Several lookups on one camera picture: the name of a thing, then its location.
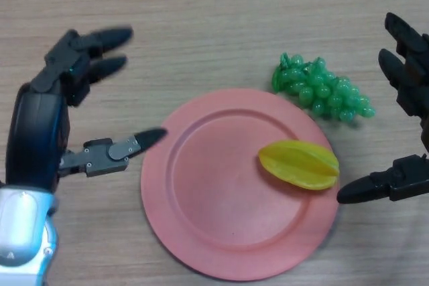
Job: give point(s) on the green grape bunch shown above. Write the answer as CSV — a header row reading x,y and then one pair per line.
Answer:
x,y
321,93

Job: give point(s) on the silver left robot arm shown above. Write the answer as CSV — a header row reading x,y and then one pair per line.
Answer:
x,y
23,225

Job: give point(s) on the pink round plate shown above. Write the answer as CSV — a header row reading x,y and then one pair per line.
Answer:
x,y
218,199

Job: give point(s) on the yellow starfruit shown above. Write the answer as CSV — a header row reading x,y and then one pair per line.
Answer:
x,y
300,165

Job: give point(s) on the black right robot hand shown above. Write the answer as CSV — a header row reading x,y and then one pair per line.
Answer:
x,y
405,179

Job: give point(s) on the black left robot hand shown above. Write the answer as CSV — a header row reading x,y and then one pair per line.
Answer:
x,y
37,138

